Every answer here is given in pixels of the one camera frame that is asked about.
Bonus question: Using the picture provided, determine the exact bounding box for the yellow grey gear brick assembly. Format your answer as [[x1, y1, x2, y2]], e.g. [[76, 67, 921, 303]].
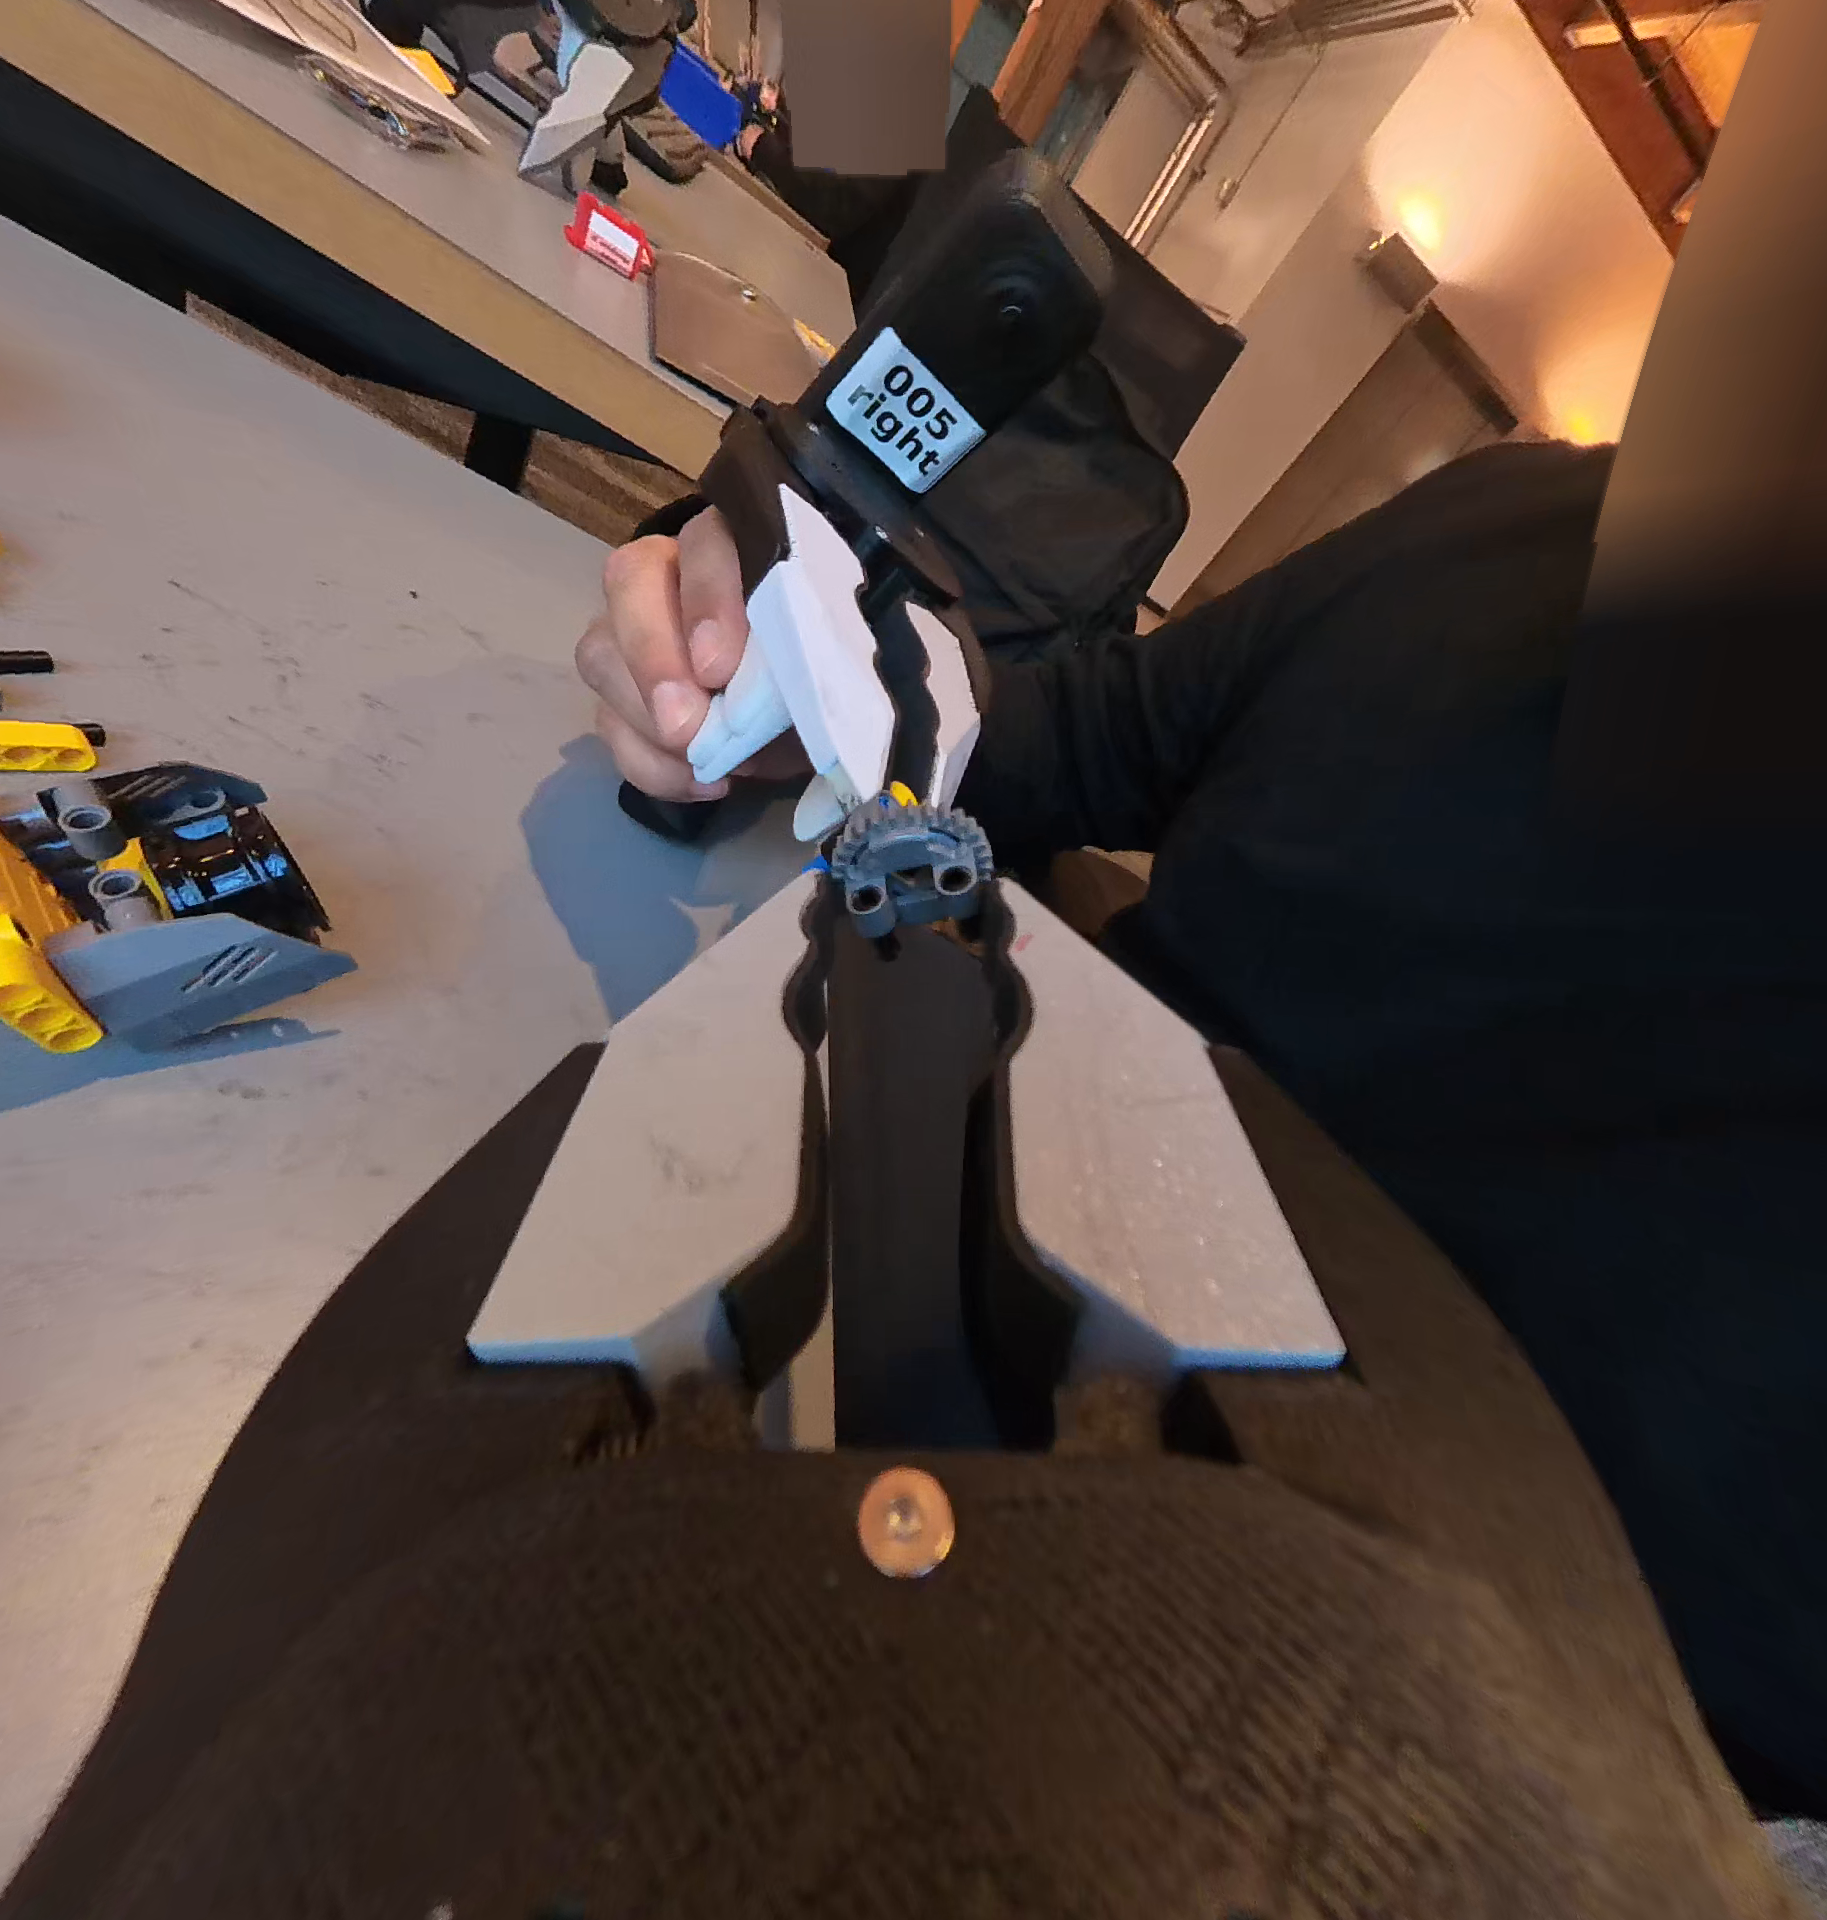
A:
[[806, 777, 1002, 949]]

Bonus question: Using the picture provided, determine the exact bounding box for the grey yellow lego cab piece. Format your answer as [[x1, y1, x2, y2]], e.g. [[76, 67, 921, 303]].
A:
[[0, 761, 361, 1056]]

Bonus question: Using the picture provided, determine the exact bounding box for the pile of yellow beams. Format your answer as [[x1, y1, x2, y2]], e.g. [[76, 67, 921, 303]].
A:
[[0, 512, 108, 772]]

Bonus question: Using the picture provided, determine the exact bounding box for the brown leather pouch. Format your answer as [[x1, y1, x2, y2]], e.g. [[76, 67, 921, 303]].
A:
[[648, 249, 841, 411]]

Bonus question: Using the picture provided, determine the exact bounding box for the person's right hand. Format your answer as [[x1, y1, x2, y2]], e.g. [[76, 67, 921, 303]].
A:
[[575, 516, 818, 804]]

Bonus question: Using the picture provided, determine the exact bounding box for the brown door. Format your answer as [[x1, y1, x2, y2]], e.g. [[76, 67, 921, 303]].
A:
[[1183, 301, 1522, 608]]

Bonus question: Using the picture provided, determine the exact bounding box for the metal wall pipe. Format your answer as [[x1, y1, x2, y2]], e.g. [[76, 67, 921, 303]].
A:
[[1121, 0, 1471, 249]]

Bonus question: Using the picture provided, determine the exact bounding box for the red box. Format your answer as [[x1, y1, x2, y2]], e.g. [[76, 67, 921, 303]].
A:
[[567, 190, 656, 282]]

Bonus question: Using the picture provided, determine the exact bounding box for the grey desk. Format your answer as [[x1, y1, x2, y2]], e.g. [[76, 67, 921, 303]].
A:
[[0, 0, 857, 496], [0, 196, 854, 1920]]

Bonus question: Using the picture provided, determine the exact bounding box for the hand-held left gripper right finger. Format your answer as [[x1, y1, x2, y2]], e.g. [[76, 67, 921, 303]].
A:
[[988, 879, 1349, 1370]]

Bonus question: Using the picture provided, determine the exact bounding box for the wall lamp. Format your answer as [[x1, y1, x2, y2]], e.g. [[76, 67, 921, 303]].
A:
[[1360, 223, 1442, 315]]

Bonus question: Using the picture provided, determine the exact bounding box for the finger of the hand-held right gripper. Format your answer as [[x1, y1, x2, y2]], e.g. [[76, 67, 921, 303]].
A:
[[743, 485, 900, 842], [883, 604, 990, 824]]

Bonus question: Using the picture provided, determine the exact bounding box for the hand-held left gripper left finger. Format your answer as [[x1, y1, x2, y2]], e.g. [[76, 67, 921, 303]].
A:
[[464, 875, 834, 1389]]

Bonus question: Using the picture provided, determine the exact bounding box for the wooden ceiling beam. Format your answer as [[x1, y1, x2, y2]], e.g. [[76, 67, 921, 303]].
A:
[[1513, 0, 1761, 259]]

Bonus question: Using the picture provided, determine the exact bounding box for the blue box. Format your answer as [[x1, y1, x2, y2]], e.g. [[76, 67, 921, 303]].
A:
[[660, 44, 750, 153]]

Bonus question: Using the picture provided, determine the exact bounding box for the person's dark clothing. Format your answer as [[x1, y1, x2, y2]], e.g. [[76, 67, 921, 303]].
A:
[[1094, 440, 1827, 1834]]

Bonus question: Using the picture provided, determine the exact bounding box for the white instruction sheet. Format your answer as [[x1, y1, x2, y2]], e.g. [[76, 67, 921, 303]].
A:
[[216, 0, 490, 155]]

